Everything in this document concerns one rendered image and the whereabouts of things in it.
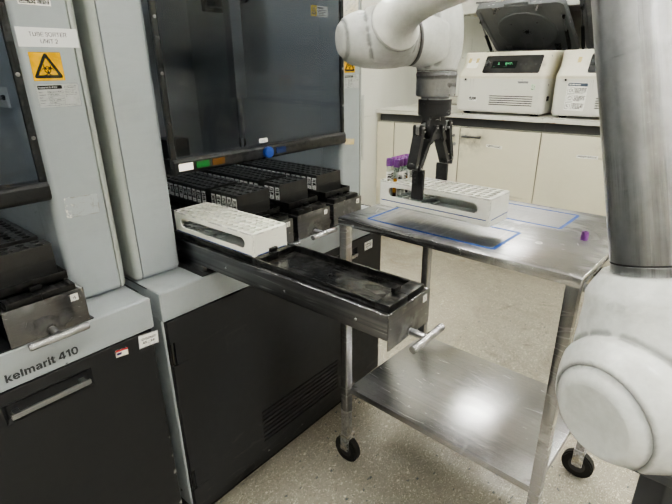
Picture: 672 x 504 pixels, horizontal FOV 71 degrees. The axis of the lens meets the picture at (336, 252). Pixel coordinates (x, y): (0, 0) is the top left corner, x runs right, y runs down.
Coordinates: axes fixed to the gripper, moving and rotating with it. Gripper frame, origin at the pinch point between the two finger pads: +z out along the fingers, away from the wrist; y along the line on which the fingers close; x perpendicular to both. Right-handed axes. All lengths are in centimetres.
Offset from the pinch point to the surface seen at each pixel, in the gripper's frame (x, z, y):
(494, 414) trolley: -20, 63, 9
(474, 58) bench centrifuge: 91, -31, 196
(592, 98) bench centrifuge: 18, -10, 192
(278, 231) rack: 15.8, 6.0, -35.2
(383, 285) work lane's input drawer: -11.6, 11.0, -33.7
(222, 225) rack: 26, 5, -43
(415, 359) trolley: 11, 63, 17
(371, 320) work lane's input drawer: -16.2, 12.7, -43.1
